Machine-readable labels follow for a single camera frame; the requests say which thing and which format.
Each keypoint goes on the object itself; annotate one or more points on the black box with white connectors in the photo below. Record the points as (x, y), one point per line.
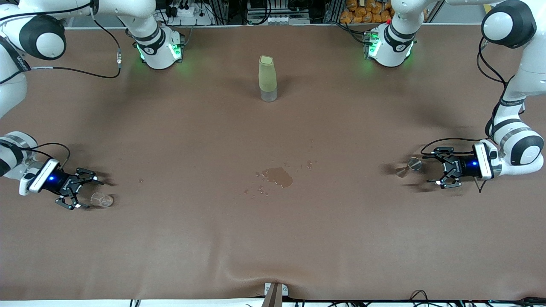
(277, 19)

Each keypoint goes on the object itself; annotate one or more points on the steel double-cone jigger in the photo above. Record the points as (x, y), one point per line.
(413, 163)

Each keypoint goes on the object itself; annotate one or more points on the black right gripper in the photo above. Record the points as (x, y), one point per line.
(59, 181)

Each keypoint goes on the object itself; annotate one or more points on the yellow-green bottle, clear base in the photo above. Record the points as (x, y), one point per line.
(268, 79)

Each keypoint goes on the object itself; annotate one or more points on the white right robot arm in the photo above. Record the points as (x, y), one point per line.
(158, 51)

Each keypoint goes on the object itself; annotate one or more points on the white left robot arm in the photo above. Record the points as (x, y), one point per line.
(527, 149)

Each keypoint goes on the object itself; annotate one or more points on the spilled liquid puddle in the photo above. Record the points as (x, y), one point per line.
(279, 177)

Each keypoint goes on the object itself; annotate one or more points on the bag of orange items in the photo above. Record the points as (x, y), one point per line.
(362, 13)

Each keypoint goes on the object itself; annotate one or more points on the clear glass measuring beaker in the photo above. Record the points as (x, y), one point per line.
(104, 200)

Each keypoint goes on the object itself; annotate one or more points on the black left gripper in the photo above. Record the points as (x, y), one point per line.
(462, 166)

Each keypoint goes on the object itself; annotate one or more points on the aluminium frame post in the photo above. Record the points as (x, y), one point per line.
(274, 298)

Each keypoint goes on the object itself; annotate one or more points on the brown table mat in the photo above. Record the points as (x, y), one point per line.
(213, 247)

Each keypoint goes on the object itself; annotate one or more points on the white power strip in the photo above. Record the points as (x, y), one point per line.
(187, 13)

